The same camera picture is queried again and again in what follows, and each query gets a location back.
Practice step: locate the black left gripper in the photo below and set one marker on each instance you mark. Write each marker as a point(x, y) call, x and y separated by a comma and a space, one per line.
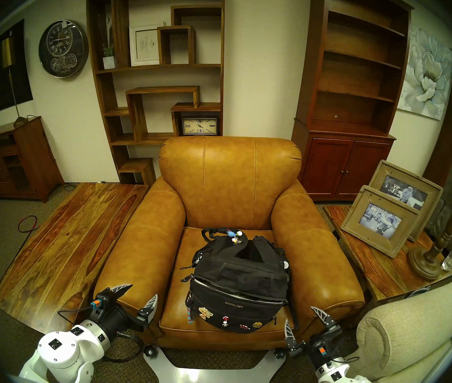
point(116, 318)

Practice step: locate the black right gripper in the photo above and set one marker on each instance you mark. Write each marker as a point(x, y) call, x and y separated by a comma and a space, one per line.
point(323, 348)

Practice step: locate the black backpack with pins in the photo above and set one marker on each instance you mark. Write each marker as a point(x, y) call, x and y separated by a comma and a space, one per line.
point(242, 274)

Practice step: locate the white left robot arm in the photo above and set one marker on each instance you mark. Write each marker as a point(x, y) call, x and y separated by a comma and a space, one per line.
point(62, 350)

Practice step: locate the black caster wheel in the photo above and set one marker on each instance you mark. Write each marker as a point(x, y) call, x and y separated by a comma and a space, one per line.
point(149, 351)
point(279, 353)

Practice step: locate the striped wooden coffee table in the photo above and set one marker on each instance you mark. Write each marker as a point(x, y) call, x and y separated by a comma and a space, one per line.
point(70, 242)

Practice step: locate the rustic wooden side table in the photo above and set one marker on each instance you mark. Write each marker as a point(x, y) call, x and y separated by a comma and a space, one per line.
point(373, 266)

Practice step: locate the beige fabric armchair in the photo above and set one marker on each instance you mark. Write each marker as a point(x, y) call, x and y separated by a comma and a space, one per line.
point(409, 330)

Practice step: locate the black white sign card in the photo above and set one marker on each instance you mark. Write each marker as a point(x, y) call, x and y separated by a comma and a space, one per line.
point(418, 292)

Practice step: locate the wooden lamp base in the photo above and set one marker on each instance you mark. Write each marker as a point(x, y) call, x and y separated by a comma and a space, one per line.
point(425, 262)

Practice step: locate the tan leather armchair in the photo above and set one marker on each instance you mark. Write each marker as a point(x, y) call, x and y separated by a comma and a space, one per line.
point(230, 178)

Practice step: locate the cherry wood bookcase hutch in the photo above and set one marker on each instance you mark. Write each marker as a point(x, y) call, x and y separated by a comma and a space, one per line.
point(345, 166)

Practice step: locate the reddish wooden sideboard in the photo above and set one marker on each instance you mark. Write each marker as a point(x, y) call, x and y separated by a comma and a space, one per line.
point(30, 154)

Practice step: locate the geometric open wooden shelf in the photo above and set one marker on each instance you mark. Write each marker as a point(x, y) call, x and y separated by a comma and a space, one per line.
point(135, 115)

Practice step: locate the rectangular mantel clock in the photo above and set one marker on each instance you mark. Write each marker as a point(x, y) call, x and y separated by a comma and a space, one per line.
point(199, 126)

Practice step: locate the small potted plant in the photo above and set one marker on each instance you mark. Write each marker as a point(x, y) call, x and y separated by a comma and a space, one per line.
point(109, 62)

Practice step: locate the white framed certificate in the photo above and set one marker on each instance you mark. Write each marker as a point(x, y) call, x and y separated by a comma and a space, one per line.
point(146, 45)

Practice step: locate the gold shade brass lamp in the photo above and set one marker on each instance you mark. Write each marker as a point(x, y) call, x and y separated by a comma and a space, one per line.
point(7, 53)

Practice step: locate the white flower canvas painting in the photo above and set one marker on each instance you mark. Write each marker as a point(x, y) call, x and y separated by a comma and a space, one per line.
point(425, 75)

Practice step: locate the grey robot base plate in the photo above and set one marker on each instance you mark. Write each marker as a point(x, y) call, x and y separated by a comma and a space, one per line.
point(210, 374)

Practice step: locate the small weathered wood picture frame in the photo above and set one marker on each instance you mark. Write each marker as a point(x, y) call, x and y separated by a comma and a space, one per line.
point(381, 220)

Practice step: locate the large weathered wood picture frame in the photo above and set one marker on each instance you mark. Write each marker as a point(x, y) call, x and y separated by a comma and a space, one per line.
point(405, 192)

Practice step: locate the round black wall clock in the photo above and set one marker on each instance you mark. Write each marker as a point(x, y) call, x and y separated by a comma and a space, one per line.
point(63, 49)

